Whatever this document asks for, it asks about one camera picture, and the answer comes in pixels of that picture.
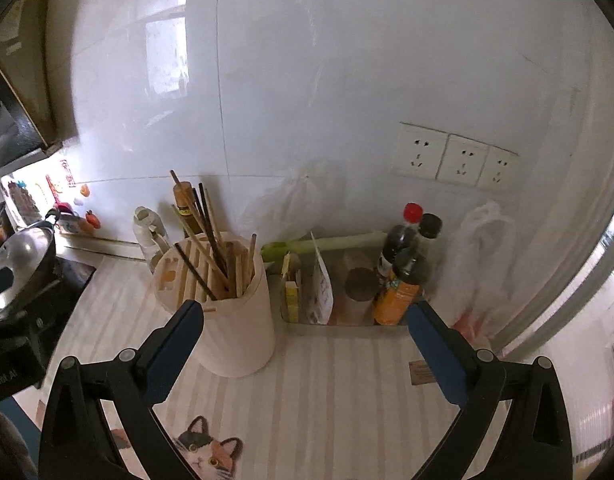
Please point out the green leek stalk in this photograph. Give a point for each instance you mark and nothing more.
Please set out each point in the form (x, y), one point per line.
(327, 246)

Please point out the black cap bottle orange label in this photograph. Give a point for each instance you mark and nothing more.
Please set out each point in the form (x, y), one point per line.
(402, 290)

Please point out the cream round chopstick holder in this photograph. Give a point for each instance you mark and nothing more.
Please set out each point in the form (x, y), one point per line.
(237, 330)

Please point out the red round item in bag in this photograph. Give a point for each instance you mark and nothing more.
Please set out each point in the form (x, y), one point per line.
(467, 325)

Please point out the pink strip wall sticker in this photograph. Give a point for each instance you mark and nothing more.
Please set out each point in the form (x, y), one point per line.
(53, 187)

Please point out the black range hood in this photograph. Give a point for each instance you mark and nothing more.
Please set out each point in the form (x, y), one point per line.
(17, 120)

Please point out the red cap sauce bottle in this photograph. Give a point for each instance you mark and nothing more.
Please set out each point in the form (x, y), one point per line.
(399, 237)

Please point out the clear condiment tray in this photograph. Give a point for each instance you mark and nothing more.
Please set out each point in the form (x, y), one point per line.
(307, 324)

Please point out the red square wall sticker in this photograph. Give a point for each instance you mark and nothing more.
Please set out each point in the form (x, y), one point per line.
(67, 172)

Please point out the wok with steel lid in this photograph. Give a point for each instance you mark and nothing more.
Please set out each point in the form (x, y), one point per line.
(27, 255)

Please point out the white paper packet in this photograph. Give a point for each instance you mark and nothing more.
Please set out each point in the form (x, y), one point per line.
(322, 285)

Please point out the black cooktop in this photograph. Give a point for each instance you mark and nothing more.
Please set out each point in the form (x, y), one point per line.
(69, 280)

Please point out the blue kitchen cabinet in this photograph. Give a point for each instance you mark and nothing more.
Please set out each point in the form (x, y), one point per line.
(24, 412)

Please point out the brown lidded jar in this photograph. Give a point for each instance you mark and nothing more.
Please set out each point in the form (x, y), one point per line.
(359, 285)

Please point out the grey window frame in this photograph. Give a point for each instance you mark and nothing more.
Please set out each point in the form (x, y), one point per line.
(577, 280)

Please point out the dark sauce bottle brown cap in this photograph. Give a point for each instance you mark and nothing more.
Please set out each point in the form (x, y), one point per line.
(183, 200)

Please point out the brown wall cabinet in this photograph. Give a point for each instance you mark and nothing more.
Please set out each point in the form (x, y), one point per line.
(27, 50)

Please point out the striped cat print cloth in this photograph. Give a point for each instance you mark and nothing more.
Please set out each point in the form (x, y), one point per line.
(312, 385)

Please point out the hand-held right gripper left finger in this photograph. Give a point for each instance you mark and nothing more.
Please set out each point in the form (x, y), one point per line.
(179, 340)

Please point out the empty white plastic bag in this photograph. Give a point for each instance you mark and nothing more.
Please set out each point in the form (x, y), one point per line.
(297, 200)

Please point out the persimmon wall ornament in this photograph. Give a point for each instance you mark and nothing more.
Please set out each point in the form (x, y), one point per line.
(92, 221)

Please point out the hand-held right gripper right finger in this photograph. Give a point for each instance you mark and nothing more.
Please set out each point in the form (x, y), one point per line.
(437, 355)

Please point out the yellow seasoning box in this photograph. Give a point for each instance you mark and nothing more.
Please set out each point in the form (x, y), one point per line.
(291, 295)

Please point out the white plastic bag with contents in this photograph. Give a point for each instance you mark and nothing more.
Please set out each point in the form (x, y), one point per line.
(479, 260)

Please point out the colourful wall sign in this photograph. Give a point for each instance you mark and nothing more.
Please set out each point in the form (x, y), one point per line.
(22, 195)

